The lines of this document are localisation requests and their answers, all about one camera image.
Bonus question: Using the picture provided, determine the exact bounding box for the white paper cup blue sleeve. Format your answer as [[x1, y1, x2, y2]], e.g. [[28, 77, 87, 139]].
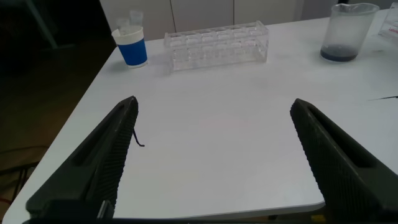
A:
[[111, 26, 149, 70]]

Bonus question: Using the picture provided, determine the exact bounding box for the clear glass beaker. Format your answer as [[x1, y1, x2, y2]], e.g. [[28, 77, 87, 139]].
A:
[[320, 2, 381, 63]]

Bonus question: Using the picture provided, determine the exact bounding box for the black floor cable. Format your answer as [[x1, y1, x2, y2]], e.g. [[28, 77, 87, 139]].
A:
[[0, 145, 43, 205]]

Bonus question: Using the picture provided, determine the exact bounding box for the thin black thread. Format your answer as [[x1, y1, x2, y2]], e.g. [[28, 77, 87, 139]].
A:
[[132, 128, 146, 148]]

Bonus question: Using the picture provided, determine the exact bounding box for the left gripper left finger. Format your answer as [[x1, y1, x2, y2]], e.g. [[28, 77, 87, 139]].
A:
[[25, 95, 140, 218]]

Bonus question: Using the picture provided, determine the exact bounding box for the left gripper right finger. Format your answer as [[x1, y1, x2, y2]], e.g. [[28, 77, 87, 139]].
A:
[[289, 98, 398, 220]]

